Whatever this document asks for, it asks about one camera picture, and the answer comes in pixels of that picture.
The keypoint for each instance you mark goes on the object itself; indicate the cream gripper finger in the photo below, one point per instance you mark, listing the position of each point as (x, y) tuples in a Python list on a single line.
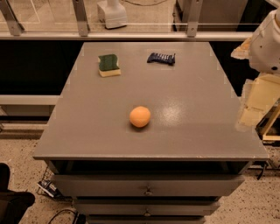
[(241, 52), (257, 99)]

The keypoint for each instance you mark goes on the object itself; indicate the orange fruit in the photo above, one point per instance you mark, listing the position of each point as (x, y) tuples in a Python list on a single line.
[(139, 116)]

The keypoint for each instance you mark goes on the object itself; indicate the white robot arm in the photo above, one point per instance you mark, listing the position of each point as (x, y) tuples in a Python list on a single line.
[(262, 50)]

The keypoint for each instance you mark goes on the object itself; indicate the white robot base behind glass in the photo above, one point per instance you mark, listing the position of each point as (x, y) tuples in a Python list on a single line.
[(112, 14)]

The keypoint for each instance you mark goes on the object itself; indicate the blue rxbar wrapper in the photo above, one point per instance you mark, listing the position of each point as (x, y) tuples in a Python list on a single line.
[(168, 59)]

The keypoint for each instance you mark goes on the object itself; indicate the green yellow sponge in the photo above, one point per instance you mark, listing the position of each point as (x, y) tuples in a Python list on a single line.
[(108, 65)]

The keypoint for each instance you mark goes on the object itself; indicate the grey middle drawer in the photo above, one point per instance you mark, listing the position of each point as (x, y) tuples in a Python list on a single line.
[(150, 207)]

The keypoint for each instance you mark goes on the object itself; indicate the grey drawer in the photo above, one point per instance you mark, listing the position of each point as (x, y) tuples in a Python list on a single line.
[(150, 207), (145, 220), (146, 185)]

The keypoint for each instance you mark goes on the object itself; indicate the grey bottom drawer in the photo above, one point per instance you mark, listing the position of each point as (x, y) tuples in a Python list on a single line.
[(145, 220)]

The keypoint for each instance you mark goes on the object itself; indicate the grey top drawer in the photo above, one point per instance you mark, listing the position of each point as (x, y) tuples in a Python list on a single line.
[(146, 185)]

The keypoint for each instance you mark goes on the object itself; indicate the metal railing with glass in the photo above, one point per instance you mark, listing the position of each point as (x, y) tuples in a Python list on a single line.
[(70, 20)]

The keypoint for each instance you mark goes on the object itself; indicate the small device on floor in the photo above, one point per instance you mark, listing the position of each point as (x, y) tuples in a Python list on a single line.
[(49, 188)]

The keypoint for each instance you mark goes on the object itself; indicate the black object on floor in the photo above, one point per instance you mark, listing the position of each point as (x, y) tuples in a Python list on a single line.
[(13, 205)]

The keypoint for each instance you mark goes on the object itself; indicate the wooden yellow frame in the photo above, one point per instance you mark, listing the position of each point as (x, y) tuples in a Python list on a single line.
[(267, 127)]

